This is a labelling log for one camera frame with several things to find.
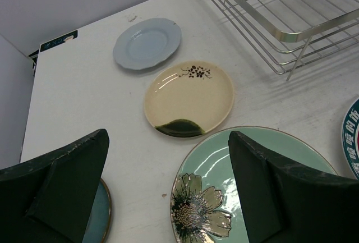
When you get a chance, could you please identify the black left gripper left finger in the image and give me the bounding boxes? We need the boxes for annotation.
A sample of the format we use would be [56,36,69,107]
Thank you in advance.
[1,129,109,242]

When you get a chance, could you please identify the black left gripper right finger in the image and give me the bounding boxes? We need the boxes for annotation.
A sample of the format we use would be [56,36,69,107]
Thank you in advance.
[228,131,358,242]

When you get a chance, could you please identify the dark teal saucer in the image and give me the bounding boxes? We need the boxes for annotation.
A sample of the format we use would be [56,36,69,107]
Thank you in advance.
[82,178,112,243]

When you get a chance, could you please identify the mint green flower plate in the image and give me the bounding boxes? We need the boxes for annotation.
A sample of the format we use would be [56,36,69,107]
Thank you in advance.
[170,126,336,242]

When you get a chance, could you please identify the white plate teal rim front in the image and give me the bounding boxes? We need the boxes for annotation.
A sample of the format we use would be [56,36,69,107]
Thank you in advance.
[341,99,359,180]

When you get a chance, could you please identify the cream plate with flowers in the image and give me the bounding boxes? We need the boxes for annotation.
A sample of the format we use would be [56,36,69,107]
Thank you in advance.
[144,61,235,138]

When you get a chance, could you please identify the dark label sticker left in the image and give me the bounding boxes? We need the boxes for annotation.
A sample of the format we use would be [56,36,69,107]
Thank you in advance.
[28,30,78,58]

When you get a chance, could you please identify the light blue scalloped plate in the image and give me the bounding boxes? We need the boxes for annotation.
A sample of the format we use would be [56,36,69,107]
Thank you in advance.
[113,18,182,71]

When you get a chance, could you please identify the metal wire dish rack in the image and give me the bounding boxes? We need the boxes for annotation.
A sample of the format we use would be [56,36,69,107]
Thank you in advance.
[211,0,358,77]

